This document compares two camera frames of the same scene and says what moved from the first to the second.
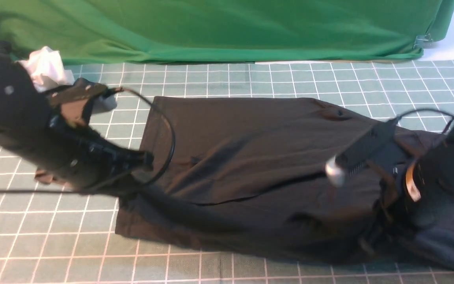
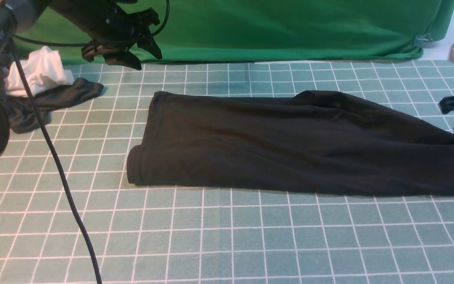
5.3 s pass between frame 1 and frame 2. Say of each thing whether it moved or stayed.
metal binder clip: stayed
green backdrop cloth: stayed
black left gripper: moved
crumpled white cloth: stayed
